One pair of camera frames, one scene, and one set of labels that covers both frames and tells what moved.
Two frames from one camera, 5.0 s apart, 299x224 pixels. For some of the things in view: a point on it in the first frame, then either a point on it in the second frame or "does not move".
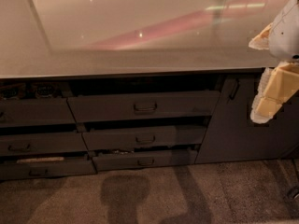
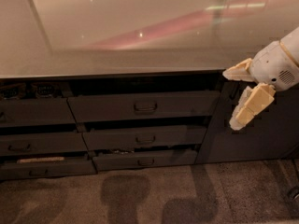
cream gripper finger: x=262 y=40 → x=240 y=72
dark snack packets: x=27 y=90 does not move
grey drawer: x=156 y=105 does not move
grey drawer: x=131 y=160 does not move
